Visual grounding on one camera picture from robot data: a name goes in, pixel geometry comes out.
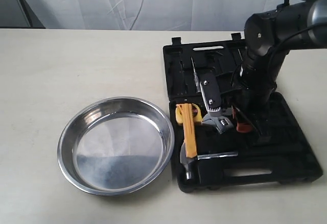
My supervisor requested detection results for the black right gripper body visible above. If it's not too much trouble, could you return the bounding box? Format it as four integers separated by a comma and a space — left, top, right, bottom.
214, 73, 276, 117

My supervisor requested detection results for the silver adjustable wrench black handle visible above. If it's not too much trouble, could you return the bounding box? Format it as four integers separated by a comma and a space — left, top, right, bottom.
201, 111, 233, 134

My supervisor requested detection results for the black plastic tool case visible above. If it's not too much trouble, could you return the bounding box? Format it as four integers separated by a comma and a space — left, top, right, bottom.
163, 33, 323, 193

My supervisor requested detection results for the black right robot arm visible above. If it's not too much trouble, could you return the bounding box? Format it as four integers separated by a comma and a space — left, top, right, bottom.
200, 0, 326, 143

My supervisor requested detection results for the yellow tape measure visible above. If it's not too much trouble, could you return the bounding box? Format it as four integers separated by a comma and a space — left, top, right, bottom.
175, 103, 203, 125

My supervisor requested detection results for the white backdrop curtain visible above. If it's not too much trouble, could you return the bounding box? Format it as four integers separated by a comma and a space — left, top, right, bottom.
26, 0, 283, 31

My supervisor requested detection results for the round stainless steel tray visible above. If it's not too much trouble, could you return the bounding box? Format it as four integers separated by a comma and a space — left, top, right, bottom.
57, 96, 175, 196

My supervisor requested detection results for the clear handled tester screwdriver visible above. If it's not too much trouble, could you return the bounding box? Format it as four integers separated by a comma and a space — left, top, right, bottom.
191, 57, 201, 93

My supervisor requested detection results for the claw hammer black handle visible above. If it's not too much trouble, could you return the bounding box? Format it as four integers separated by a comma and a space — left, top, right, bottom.
179, 143, 238, 180

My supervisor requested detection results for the dark vertical frame post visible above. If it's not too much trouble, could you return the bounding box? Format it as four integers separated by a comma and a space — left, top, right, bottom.
9, 0, 45, 29

